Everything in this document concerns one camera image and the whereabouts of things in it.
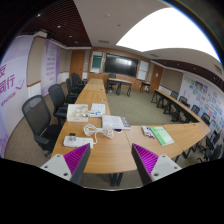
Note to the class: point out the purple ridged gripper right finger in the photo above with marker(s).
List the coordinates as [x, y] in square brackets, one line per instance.
[152, 167]

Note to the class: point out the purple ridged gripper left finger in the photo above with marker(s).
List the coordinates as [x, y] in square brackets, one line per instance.
[69, 166]

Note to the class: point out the black charger plug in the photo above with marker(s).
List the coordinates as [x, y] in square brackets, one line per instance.
[72, 136]

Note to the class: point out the white power strip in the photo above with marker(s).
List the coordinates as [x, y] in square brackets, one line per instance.
[80, 141]

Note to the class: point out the green notebook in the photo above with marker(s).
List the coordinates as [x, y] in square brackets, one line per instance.
[162, 135]

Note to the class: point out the pack of markers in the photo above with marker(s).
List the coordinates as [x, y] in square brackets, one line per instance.
[147, 131]

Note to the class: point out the nearest black mesh office chair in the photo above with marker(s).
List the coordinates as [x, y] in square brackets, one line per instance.
[38, 116]

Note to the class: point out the white cardboard box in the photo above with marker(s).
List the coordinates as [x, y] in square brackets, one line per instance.
[77, 113]

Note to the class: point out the long wooden table right side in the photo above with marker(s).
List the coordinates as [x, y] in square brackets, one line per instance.
[177, 106]

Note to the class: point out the white paper sheet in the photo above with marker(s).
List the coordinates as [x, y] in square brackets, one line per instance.
[98, 108]

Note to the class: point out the far black office chair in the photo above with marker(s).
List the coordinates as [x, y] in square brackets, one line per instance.
[77, 81]

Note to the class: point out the wooden desk at front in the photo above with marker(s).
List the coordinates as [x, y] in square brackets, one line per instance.
[119, 83]

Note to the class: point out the purple poster panel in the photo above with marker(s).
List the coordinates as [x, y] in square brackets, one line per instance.
[49, 66]

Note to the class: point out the white whiteboard right of screen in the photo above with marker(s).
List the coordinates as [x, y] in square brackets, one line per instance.
[143, 70]

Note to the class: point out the green white board left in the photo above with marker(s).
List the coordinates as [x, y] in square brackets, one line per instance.
[96, 62]

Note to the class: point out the colourful wall poster board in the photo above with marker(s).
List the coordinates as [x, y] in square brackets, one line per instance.
[207, 97]

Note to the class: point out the large black wall screen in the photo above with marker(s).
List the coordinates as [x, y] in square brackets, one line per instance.
[120, 65]

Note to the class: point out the purple white wall banner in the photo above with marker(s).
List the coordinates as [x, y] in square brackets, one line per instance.
[13, 87]

